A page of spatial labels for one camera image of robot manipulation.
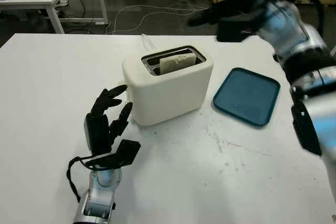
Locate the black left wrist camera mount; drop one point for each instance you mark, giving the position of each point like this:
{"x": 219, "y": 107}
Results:
{"x": 123, "y": 153}

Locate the white bread slice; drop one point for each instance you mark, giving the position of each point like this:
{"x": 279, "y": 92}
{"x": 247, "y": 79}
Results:
{"x": 176, "y": 62}

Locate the cream white two-slot toaster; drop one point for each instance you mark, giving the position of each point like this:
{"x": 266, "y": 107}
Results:
{"x": 168, "y": 95}

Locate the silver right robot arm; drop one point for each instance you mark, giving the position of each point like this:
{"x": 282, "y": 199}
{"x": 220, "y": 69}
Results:
{"x": 304, "y": 58}

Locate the blue plastic tray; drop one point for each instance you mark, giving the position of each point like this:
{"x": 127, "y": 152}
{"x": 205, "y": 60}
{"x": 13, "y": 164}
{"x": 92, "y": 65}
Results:
{"x": 246, "y": 98}

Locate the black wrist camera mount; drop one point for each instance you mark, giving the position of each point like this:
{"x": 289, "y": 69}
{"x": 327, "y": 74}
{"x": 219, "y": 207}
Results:
{"x": 236, "y": 30}
{"x": 123, "y": 153}

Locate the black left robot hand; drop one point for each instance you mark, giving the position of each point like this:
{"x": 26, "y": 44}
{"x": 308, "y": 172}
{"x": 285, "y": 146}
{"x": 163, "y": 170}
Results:
{"x": 97, "y": 132}

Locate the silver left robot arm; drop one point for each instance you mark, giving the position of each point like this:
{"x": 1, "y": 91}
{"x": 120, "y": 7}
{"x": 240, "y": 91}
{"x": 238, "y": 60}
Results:
{"x": 99, "y": 197}

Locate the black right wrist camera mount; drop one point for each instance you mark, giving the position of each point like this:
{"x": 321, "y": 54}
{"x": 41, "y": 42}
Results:
{"x": 236, "y": 30}

